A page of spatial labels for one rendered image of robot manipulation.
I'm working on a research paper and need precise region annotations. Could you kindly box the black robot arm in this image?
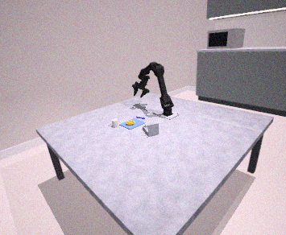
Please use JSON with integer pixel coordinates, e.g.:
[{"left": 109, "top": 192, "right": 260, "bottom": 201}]
[{"left": 138, "top": 62, "right": 174, "bottom": 117}]

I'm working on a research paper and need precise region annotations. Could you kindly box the yellow round plate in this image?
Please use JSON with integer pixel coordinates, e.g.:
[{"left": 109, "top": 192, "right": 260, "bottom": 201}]
[{"left": 126, "top": 121, "right": 135, "bottom": 126}]

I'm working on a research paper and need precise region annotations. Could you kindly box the light blue flat mat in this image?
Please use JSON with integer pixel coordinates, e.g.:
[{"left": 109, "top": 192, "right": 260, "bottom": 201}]
[{"left": 119, "top": 118, "right": 146, "bottom": 130}]

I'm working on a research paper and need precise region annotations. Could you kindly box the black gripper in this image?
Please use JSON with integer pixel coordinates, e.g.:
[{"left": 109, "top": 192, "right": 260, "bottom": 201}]
[{"left": 132, "top": 81, "right": 150, "bottom": 98}]

